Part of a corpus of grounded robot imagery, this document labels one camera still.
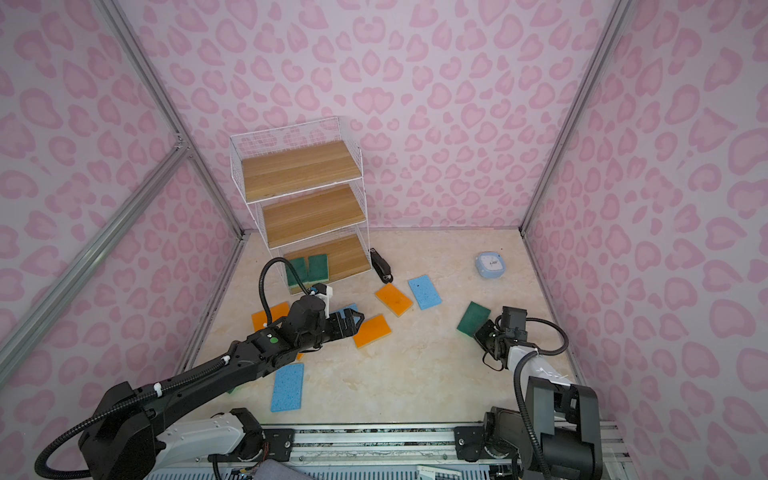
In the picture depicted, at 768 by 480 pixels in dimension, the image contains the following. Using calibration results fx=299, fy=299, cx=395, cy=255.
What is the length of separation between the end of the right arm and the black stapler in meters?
0.38

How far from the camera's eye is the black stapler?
3.44 ft

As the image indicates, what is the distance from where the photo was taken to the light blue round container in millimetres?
1075
